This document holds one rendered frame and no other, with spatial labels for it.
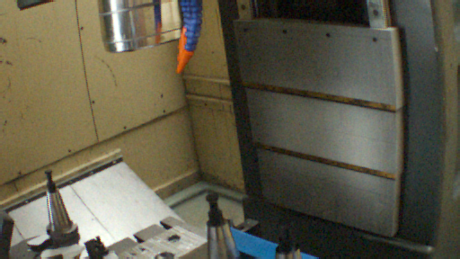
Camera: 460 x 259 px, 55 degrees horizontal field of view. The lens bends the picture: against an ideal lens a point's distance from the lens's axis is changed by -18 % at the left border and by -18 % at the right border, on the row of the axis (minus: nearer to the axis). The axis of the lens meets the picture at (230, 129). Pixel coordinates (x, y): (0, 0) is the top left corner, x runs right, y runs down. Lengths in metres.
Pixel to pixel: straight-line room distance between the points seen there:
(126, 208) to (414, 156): 1.13
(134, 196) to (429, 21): 1.33
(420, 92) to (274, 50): 0.40
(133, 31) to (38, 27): 1.08
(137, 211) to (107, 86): 0.50
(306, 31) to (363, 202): 0.43
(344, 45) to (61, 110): 1.15
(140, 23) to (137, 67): 1.28
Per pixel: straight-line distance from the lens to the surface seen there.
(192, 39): 0.71
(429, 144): 1.13
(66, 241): 0.84
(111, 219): 1.86
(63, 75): 1.91
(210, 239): 0.62
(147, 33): 0.80
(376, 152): 1.17
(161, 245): 1.18
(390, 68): 1.07
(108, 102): 2.02
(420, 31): 1.06
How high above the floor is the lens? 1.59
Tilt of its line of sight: 19 degrees down
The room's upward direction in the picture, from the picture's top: 8 degrees counter-clockwise
